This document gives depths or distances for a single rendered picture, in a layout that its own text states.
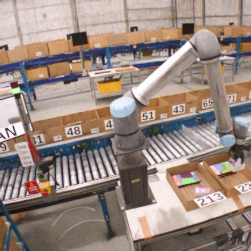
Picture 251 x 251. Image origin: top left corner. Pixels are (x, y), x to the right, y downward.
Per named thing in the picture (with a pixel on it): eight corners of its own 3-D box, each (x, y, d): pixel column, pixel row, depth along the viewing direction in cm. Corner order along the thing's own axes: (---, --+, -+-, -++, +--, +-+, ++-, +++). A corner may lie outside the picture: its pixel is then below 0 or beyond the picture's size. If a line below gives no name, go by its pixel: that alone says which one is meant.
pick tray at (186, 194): (186, 212, 136) (187, 201, 132) (165, 178, 170) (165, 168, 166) (222, 200, 141) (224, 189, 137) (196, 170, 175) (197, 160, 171)
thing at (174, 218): (133, 243, 121) (133, 240, 120) (117, 184, 173) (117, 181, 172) (268, 200, 138) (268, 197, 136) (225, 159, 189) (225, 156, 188)
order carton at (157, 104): (136, 125, 233) (136, 110, 226) (129, 116, 258) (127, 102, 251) (169, 118, 242) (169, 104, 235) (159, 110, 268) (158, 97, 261)
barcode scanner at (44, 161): (57, 170, 150) (51, 159, 145) (42, 175, 148) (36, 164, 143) (57, 165, 156) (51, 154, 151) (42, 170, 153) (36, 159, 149)
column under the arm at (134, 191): (157, 203, 146) (155, 166, 132) (121, 211, 142) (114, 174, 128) (146, 180, 169) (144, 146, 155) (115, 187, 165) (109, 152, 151)
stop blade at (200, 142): (204, 150, 205) (205, 142, 201) (182, 131, 245) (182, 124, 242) (205, 150, 205) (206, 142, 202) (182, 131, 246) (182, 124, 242)
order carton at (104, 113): (101, 133, 223) (99, 118, 216) (97, 122, 249) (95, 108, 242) (137, 125, 233) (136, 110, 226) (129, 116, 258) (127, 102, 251)
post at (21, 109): (44, 203, 164) (8, 101, 126) (44, 199, 168) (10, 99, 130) (59, 200, 167) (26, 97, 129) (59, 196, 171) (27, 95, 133)
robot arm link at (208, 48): (217, 29, 93) (238, 147, 119) (214, 27, 104) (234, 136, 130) (193, 36, 97) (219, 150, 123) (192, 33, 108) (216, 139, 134)
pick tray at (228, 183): (226, 199, 142) (229, 189, 137) (201, 168, 176) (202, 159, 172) (257, 188, 146) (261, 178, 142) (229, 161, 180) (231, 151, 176)
